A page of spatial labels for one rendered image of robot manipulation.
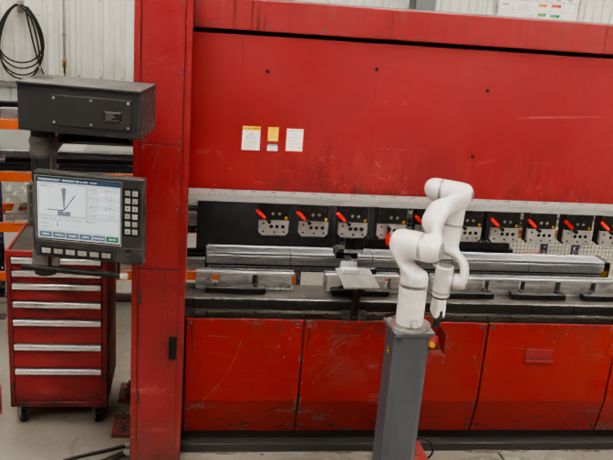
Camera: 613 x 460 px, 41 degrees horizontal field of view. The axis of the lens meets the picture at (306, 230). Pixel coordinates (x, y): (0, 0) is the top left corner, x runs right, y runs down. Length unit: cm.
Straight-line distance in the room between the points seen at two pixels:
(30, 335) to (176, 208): 116
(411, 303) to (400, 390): 40
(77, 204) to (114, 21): 479
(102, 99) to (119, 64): 479
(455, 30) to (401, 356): 156
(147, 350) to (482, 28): 222
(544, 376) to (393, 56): 190
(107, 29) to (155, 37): 440
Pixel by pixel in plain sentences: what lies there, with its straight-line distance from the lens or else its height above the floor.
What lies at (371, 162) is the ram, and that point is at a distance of 402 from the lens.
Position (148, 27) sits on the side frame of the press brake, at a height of 216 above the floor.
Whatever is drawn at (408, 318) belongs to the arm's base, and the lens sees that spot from 351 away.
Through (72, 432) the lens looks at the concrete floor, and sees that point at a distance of 465.
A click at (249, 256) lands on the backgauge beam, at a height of 96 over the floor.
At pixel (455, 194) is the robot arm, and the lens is 364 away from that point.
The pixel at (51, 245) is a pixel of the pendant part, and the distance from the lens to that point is 348.
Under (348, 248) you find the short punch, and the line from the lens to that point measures 416.
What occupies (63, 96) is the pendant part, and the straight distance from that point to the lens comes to 334.
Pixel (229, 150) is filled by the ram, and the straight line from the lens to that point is 393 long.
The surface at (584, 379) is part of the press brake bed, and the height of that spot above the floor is 45.
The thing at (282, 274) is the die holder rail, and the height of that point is 96.
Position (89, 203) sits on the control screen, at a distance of 337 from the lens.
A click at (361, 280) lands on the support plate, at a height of 100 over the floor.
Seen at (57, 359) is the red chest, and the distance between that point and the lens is 452.
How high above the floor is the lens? 241
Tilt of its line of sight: 17 degrees down
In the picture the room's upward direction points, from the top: 4 degrees clockwise
